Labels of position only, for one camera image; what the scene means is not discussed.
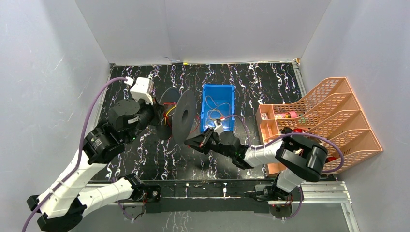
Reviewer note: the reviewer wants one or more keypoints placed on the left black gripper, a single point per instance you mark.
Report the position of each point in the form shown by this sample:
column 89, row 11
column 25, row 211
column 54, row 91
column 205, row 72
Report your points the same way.
column 154, row 113

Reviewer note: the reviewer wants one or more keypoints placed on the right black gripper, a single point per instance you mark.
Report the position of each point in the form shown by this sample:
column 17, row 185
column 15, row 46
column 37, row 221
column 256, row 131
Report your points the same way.
column 197, row 142

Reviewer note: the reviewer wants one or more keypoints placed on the dark grey cable spool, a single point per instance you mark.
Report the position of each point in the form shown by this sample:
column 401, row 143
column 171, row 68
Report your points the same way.
column 179, row 115

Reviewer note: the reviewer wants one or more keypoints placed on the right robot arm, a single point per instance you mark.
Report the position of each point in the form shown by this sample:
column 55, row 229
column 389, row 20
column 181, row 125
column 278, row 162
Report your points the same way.
column 303, row 158

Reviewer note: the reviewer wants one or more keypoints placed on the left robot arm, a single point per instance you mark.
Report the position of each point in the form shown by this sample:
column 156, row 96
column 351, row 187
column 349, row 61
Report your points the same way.
column 66, row 203

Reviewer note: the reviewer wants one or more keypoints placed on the blue plastic bin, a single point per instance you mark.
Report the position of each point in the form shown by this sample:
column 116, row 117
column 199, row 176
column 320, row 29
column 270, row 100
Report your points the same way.
column 217, row 102

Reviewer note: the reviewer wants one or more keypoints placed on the orange organizer tray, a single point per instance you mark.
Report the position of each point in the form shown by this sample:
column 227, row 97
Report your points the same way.
column 270, row 128

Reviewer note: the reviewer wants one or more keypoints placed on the pink yellow toy in tray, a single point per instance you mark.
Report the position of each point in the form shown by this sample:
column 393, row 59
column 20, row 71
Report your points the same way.
column 291, row 114

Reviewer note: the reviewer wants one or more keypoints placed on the orange file rack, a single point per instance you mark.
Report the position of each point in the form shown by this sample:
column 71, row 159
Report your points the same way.
column 337, row 116

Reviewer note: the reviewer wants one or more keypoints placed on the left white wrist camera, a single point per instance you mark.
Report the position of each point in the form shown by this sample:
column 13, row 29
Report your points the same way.
column 141, row 88

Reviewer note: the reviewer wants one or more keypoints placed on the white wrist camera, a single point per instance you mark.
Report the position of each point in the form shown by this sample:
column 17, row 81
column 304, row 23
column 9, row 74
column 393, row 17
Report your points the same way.
column 218, row 129
column 141, row 88

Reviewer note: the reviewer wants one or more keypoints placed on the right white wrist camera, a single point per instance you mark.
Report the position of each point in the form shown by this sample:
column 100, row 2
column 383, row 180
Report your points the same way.
column 218, row 129

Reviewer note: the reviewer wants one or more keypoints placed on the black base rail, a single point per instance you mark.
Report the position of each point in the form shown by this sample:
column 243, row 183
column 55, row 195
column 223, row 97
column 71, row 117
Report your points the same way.
column 227, row 195

